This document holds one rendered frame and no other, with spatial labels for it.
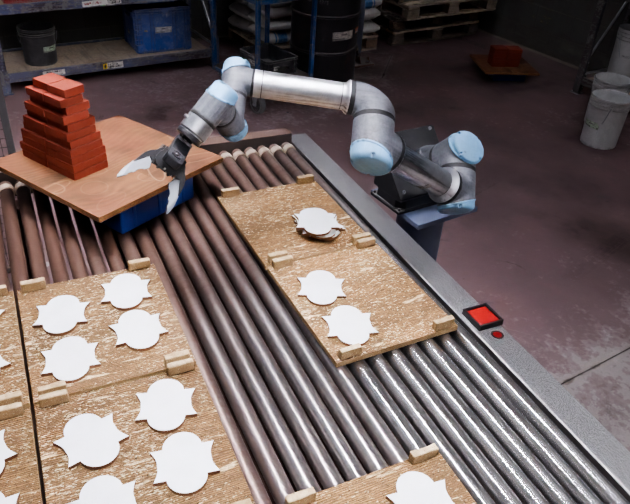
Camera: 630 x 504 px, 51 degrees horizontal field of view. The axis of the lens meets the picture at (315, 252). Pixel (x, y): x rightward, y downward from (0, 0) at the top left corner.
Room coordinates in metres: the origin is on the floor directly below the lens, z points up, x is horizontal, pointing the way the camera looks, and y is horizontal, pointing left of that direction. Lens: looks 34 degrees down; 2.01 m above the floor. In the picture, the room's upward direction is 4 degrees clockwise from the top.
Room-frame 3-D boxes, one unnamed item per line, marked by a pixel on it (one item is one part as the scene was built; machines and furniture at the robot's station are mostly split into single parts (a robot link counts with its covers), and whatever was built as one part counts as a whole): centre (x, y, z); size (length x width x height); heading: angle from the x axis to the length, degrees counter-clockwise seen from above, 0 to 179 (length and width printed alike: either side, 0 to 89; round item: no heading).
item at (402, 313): (1.39, -0.12, 0.93); 0.41 x 0.35 x 0.02; 29
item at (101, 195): (1.86, 0.67, 1.03); 0.50 x 0.50 x 0.02; 57
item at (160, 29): (5.83, 1.52, 0.32); 0.50 x 0.41 x 0.37; 121
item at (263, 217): (1.76, 0.08, 0.93); 0.41 x 0.35 x 0.02; 28
